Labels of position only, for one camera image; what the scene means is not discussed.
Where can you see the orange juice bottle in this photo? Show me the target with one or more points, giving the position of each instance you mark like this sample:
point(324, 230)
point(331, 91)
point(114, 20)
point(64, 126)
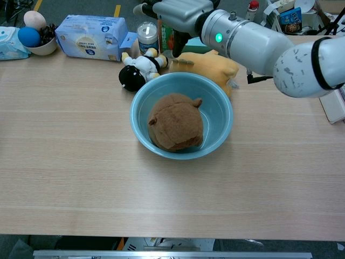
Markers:
point(165, 35)

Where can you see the blue tissue pack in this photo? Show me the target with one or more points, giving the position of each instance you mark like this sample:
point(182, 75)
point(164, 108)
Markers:
point(91, 37)

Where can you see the small jar white lid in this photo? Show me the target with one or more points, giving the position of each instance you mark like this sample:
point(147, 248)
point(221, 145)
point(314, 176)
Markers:
point(147, 40)

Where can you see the wet wipes pack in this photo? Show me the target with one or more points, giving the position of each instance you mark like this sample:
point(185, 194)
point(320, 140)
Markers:
point(8, 46)

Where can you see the light blue plastic basin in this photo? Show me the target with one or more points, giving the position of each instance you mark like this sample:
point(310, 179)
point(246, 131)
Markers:
point(215, 121)

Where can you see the black tripod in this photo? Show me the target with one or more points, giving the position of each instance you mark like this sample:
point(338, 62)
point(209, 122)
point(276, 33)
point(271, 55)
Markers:
point(332, 27)

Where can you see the blue snack bag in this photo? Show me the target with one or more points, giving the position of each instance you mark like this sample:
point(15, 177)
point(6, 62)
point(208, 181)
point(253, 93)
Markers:
point(291, 20)

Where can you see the beige egg-shaped ball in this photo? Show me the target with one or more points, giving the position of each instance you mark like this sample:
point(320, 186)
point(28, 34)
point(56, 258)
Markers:
point(34, 19)

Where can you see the black-haired plush doll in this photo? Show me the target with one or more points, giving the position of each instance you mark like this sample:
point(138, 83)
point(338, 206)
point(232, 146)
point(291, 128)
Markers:
point(145, 64)

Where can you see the aluminium rail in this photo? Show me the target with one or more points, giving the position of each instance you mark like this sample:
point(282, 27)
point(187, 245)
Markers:
point(172, 255)

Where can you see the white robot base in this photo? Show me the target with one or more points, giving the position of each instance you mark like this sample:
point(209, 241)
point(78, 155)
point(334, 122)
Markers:
point(172, 244)

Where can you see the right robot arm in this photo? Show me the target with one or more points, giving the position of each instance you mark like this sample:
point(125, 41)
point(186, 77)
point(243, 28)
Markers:
point(258, 46)

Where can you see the silver patterned packet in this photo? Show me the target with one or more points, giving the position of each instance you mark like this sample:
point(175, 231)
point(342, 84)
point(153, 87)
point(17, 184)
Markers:
point(341, 95)

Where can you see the white storage box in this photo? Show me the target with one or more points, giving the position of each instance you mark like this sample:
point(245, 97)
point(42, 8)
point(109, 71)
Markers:
point(312, 19)

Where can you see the dark pine cone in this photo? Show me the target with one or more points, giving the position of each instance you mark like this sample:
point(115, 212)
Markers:
point(47, 33)

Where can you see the brown plush capybara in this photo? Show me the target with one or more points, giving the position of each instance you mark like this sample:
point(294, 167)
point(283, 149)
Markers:
point(175, 124)

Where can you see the white bowl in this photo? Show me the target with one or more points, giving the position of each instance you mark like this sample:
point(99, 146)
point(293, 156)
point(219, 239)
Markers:
point(43, 50)

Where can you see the yellow plush chick toy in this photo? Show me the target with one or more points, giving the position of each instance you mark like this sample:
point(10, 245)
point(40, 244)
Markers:
point(213, 67)

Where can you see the teal product box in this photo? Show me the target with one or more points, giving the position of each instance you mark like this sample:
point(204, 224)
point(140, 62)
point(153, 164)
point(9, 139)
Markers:
point(195, 43)

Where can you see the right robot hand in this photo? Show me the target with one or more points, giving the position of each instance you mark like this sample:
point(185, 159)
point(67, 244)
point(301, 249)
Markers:
point(183, 13)

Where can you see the red white bottle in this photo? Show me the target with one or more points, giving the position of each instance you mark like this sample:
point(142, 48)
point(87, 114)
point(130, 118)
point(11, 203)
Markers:
point(252, 12)

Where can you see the blue ball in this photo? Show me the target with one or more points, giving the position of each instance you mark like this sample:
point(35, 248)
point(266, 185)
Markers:
point(29, 37)

